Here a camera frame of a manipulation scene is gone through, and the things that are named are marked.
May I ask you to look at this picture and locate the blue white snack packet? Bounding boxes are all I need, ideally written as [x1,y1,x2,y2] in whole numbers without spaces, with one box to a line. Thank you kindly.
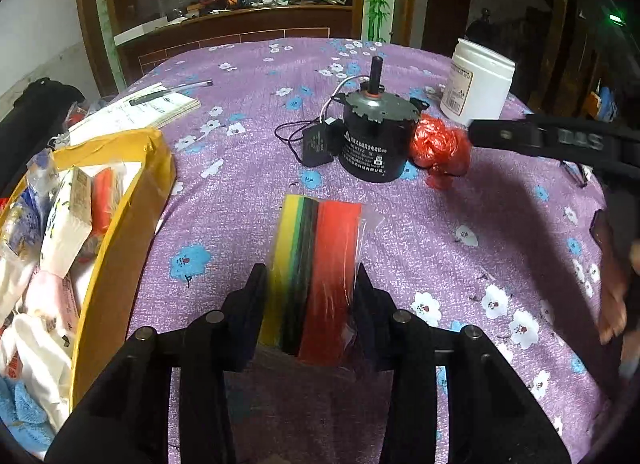
[1,148,58,264]

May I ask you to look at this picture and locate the white plastic jar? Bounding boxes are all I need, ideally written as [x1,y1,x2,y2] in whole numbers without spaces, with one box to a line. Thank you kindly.
[440,38,515,126]

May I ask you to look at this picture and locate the red plastic bag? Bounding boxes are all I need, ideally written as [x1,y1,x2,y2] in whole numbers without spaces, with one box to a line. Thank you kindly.
[409,112,472,190]

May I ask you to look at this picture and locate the silver pen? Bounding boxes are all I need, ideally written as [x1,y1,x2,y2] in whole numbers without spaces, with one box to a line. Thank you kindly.
[171,80,213,92]

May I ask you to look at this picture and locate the black leather sofa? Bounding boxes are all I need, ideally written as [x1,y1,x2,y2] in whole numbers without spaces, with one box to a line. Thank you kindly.
[0,77,86,198]

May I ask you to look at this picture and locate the white box on counter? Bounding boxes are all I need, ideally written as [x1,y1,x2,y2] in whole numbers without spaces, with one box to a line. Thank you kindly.
[114,16,168,47]

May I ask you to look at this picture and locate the black capacitor block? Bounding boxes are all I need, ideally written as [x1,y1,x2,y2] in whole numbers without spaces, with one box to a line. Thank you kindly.
[302,124,334,168]

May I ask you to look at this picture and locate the blue red sponge pack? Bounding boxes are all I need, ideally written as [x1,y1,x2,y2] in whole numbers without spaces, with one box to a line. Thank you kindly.
[91,167,124,236]

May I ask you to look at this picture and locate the black electric motor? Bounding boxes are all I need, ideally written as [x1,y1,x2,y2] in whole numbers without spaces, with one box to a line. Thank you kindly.
[332,56,428,184]

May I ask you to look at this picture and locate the yellow cardboard box tray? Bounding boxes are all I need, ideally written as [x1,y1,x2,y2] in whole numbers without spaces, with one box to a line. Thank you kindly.
[0,127,178,460]

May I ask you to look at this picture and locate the lemon print tissue pack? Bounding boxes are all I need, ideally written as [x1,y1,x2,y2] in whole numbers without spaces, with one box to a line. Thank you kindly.
[40,166,92,278]

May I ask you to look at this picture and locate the white notebook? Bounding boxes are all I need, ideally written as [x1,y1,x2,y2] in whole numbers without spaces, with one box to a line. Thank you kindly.
[64,84,201,146]

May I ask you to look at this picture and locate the black eyeglasses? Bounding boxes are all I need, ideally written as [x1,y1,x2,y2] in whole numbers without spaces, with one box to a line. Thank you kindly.
[560,161,592,189]

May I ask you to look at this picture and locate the person's right hand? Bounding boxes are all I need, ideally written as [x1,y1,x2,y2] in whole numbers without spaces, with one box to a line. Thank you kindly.
[589,208,640,380]

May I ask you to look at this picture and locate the black pen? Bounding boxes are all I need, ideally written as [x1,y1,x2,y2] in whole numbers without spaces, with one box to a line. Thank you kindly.
[129,89,172,106]

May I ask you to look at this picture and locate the purple floral tablecloth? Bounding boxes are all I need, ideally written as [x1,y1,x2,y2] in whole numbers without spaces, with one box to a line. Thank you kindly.
[130,38,617,462]

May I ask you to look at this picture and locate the blue towel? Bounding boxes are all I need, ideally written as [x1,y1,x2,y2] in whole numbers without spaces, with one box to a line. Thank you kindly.
[0,376,54,456]

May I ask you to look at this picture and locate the yellow black red sponge pack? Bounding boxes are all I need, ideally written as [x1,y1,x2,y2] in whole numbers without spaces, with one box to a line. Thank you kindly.
[258,193,384,368]

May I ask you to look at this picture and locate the wooden brick-pattern counter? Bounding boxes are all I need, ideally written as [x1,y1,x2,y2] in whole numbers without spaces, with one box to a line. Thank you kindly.
[117,5,352,84]

